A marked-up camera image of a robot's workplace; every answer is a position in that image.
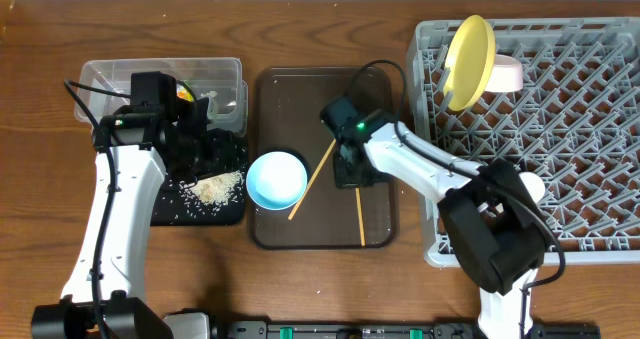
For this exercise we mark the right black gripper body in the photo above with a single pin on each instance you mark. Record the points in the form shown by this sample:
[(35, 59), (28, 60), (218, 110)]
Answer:
[(351, 166)]

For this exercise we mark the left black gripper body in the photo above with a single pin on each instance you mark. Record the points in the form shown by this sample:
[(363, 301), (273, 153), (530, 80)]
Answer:
[(198, 158)]

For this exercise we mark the wooden chopstick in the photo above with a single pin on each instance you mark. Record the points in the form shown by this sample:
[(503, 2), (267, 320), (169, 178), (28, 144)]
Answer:
[(362, 237), (312, 180)]

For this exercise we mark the rice food waste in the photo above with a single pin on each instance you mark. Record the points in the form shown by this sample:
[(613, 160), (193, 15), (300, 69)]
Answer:
[(214, 194)]

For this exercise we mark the pandan cake wrapper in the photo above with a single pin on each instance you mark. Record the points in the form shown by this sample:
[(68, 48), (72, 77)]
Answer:
[(185, 93)]

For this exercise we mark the light blue bowl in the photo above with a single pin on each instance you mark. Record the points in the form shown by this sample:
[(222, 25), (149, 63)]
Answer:
[(276, 180)]

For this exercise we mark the yellow plate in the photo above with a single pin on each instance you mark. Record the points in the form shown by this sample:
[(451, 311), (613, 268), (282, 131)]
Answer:
[(470, 59)]

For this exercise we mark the pink white bowl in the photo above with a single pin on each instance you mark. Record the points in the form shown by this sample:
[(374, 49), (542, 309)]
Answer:
[(506, 75)]

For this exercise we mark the pale green cup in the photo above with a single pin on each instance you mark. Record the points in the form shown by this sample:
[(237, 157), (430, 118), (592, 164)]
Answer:
[(534, 185)]

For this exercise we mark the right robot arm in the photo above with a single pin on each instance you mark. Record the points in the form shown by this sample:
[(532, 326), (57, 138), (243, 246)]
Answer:
[(489, 212)]

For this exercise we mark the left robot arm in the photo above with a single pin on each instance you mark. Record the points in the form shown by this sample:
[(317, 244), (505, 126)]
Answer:
[(137, 147)]

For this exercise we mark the grey dishwasher rack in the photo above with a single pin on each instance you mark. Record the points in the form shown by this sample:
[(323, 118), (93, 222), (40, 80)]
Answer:
[(575, 123)]

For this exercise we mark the black tray bin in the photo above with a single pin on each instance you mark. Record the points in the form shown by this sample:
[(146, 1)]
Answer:
[(170, 209)]

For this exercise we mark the brown serving tray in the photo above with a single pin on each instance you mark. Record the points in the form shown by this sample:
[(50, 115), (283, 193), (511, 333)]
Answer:
[(286, 118)]

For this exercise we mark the clear plastic bin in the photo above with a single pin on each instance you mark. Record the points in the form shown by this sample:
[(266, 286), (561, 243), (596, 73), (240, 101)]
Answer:
[(219, 78)]

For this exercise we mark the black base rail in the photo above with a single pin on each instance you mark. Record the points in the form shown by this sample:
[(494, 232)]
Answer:
[(256, 329)]

